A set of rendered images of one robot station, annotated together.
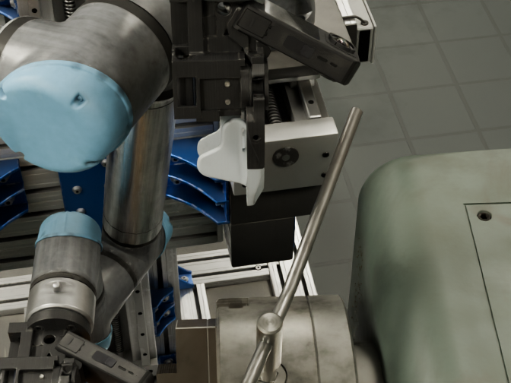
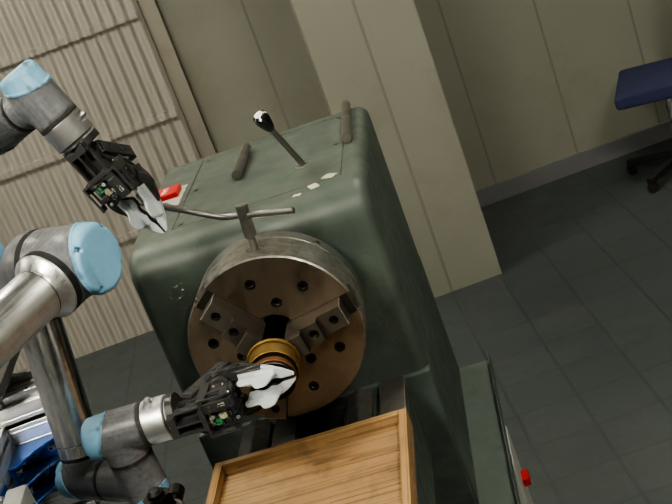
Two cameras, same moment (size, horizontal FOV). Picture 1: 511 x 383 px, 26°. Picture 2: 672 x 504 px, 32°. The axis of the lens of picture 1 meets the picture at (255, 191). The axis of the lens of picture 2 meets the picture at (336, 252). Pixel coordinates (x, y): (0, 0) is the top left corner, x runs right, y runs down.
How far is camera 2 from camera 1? 188 cm
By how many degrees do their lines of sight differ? 68
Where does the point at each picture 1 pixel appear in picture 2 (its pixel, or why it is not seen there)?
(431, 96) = not seen: outside the picture
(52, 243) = (109, 416)
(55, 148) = (110, 265)
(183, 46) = (100, 172)
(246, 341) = (233, 259)
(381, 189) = (148, 258)
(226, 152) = (148, 202)
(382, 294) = (212, 250)
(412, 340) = not seen: hidden behind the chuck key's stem
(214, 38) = (103, 161)
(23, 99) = (87, 242)
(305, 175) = not seen: hidden behind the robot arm
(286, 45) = (117, 149)
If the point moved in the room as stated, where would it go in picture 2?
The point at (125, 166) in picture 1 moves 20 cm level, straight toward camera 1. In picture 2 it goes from (72, 373) to (183, 333)
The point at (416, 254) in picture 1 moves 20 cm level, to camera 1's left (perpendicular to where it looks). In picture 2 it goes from (198, 232) to (177, 275)
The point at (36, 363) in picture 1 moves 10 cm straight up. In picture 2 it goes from (203, 388) to (180, 335)
